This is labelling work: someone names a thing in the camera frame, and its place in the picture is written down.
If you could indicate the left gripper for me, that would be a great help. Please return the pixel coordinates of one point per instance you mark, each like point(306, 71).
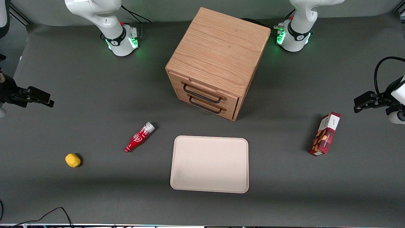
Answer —
point(385, 95)

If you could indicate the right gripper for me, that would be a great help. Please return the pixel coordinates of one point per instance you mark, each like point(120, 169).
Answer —
point(9, 91)

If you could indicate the wooden drawer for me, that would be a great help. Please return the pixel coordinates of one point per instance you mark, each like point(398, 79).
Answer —
point(230, 112)
point(231, 101)

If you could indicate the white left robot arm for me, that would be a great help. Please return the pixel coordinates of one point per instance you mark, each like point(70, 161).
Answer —
point(299, 30)

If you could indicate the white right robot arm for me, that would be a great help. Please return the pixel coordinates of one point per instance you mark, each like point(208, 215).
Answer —
point(107, 22)

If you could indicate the oak wooden drawer cabinet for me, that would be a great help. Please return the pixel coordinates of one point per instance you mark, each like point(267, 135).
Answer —
point(218, 47)

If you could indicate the red snack box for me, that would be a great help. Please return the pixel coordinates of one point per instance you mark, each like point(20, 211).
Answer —
point(326, 134)

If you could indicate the yellow lemon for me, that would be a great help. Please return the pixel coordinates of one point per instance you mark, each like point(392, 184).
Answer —
point(72, 160)

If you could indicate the red cola bottle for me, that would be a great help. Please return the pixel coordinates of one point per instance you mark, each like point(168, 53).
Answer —
point(138, 137)

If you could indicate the beige plastic tray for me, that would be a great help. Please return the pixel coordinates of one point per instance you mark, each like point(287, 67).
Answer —
point(208, 164)

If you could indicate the black frame strut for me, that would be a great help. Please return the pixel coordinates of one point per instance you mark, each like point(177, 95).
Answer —
point(19, 15)

